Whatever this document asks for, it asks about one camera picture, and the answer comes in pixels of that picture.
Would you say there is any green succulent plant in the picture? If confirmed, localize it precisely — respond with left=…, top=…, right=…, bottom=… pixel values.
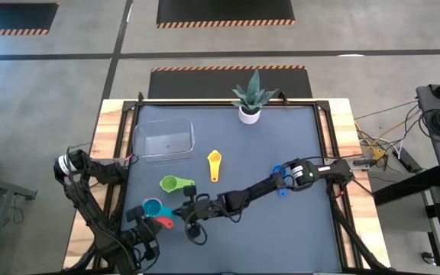
left=231, top=68, right=280, bottom=115

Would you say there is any red measuring cup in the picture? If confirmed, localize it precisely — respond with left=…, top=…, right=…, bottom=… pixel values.
left=154, top=215, right=176, bottom=230

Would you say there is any grey table mat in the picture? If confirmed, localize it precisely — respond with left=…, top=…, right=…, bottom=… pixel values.
left=115, top=105, right=343, bottom=274

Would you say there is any yellow cable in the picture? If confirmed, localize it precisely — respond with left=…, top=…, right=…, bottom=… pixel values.
left=355, top=114, right=422, bottom=161

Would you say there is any blue measuring cup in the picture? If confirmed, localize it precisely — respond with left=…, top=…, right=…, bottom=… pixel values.
left=271, top=163, right=288, bottom=198

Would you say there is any black power strip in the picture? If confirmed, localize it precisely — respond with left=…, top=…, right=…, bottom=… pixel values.
left=391, top=147, right=422, bottom=175

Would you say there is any green measuring cup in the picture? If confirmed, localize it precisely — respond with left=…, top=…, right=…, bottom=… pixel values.
left=158, top=175, right=196, bottom=194

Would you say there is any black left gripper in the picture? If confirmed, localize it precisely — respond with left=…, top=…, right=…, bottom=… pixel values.
left=125, top=205, right=164, bottom=264

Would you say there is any black striped-edge floor mat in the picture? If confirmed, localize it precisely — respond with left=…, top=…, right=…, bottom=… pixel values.
left=0, top=2, right=60, bottom=37
left=147, top=64, right=314, bottom=100
left=156, top=0, right=296, bottom=30

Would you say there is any teal measuring cup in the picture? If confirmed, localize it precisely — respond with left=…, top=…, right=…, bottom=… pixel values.
left=142, top=197, right=176, bottom=220

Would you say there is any yellow measuring cup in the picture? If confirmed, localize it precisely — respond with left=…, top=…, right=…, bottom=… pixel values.
left=206, top=149, right=222, bottom=183

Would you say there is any clear plastic basket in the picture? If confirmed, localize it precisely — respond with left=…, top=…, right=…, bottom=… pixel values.
left=132, top=117, right=196, bottom=163

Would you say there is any black metal table frame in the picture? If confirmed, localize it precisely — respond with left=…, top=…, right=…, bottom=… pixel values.
left=63, top=91, right=393, bottom=275

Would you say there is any white plant pot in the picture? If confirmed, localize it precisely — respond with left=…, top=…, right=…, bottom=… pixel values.
left=238, top=105, right=261, bottom=125

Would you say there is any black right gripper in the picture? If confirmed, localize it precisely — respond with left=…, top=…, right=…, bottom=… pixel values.
left=171, top=184, right=223, bottom=241

